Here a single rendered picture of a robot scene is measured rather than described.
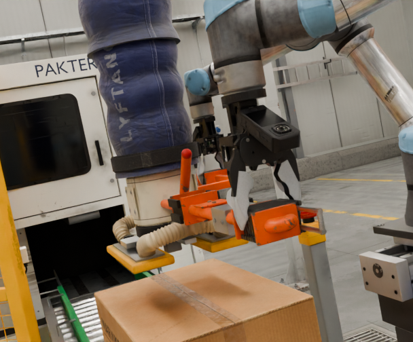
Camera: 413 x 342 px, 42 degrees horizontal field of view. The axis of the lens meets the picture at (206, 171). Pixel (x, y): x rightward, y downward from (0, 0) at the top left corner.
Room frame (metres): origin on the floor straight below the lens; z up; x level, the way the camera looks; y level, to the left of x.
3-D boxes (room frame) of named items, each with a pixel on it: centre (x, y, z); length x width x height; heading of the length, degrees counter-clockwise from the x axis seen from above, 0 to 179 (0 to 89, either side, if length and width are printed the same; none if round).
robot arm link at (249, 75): (0.85, -0.08, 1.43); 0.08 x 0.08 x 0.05
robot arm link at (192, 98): (1.75, -0.03, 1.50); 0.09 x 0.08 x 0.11; 59
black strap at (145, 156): (1.41, 0.12, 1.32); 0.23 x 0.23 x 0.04
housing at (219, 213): (0.97, -0.03, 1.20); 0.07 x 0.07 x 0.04; 20
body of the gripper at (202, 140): (1.75, -0.03, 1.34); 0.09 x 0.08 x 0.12; 21
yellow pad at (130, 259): (1.37, 0.22, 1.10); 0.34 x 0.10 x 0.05; 20
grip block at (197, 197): (1.17, 0.04, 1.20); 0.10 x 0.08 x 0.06; 110
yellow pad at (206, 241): (1.44, 0.04, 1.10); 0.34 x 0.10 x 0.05; 20
